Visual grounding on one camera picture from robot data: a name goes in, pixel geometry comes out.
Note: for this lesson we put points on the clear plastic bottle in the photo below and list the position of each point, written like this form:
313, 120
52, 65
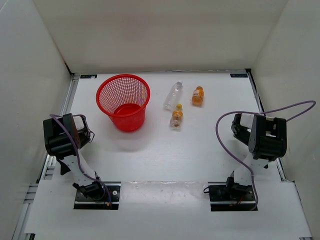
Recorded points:
173, 96

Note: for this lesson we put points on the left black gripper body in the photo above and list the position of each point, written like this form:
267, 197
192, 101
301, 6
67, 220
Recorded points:
84, 139

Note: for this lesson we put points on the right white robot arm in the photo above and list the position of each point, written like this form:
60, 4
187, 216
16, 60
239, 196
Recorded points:
266, 139

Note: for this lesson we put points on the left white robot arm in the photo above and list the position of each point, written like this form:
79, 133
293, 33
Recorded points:
64, 136

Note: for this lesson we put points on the orange juice bottle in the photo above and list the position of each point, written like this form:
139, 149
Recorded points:
197, 96

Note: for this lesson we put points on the clear bottle yellow cap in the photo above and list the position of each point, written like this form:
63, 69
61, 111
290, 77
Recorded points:
177, 117

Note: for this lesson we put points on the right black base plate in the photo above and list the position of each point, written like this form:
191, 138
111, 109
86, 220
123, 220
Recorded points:
239, 198

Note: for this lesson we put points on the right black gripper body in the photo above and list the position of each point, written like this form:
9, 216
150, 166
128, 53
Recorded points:
243, 135

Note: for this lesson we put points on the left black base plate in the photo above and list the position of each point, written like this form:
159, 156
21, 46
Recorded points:
96, 199

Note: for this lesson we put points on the red mesh plastic bin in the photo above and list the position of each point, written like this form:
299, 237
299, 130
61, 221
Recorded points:
124, 98

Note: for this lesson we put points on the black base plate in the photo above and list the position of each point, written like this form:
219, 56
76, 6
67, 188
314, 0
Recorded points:
239, 198
96, 199

